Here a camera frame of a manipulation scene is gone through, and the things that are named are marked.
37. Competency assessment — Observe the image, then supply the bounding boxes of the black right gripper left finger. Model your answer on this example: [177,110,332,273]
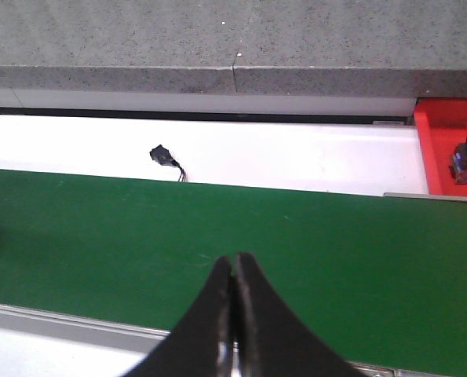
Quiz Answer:
[126,256,233,376]

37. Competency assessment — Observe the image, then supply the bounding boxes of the grey speckled stone counter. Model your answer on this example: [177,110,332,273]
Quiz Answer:
[0,1,467,97]

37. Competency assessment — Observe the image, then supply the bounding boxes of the red plastic tray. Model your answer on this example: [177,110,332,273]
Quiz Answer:
[414,98,467,196]

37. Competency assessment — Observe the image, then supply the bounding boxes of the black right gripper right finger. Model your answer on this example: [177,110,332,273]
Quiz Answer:
[235,253,363,376]

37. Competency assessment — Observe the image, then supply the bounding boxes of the small black sensor with wire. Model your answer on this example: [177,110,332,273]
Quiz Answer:
[149,145,187,182]

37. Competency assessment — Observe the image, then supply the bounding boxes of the white panel under counter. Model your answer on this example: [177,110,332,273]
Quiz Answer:
[0,89,416,116]

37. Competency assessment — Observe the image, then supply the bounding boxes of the green conveyor belt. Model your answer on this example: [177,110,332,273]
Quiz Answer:
[0,170,467,376]

